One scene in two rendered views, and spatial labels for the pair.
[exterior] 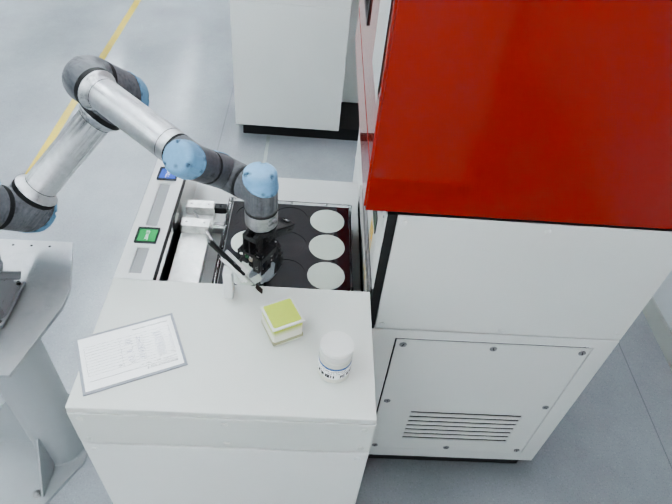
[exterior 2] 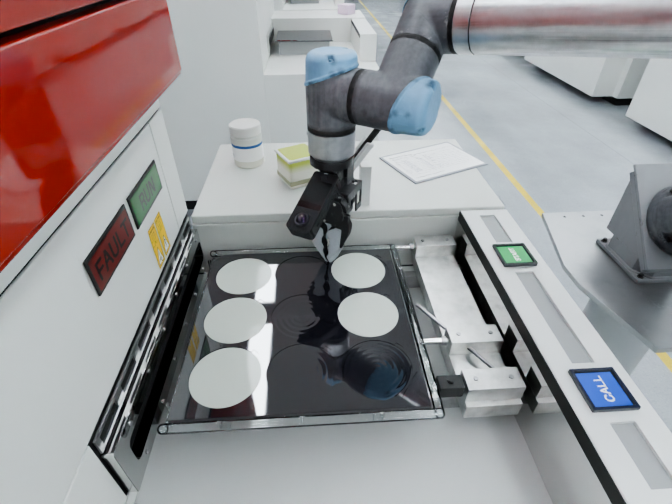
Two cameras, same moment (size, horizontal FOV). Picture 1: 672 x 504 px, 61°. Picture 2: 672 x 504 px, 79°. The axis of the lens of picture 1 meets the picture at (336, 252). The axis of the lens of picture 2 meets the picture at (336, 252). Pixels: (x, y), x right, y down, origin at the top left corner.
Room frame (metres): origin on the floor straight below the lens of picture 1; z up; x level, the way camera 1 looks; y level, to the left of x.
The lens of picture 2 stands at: (1.58, 0.20, 1.39)
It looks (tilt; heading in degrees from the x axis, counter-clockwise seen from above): 38 degrees down; 181
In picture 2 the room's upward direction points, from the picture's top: straight up
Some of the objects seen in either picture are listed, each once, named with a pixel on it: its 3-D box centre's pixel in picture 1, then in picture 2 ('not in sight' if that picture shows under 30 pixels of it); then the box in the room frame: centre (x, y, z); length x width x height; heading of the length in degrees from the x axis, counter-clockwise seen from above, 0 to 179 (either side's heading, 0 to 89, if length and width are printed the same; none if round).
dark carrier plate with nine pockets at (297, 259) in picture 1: (288, 245); (302, 317); (1.12, 0.13, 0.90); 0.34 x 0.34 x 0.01; 5
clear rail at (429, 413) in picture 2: (290, 203); (303, 421); (1.30, 0.15, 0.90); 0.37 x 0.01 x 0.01; 95
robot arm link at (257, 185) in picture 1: (259, 189); (333, 91); (0.96, 0.18, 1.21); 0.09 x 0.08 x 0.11; 61
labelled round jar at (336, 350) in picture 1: (335, 357); (247, 143); (0.68, -0.02, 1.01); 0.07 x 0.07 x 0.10
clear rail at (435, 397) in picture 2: (222, 241); (411, 312); (1.10, 0.32, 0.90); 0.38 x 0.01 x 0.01; 5
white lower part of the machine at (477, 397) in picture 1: (441, 311); not in sight; (1.35, -0.41, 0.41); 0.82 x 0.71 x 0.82; 5
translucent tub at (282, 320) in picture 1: (282, 322); (298, 165); (0.77, 0.10, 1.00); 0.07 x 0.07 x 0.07; 32
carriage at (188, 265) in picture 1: (191, 252); (454, 315); (1.08, 0.40, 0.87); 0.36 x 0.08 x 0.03; 5
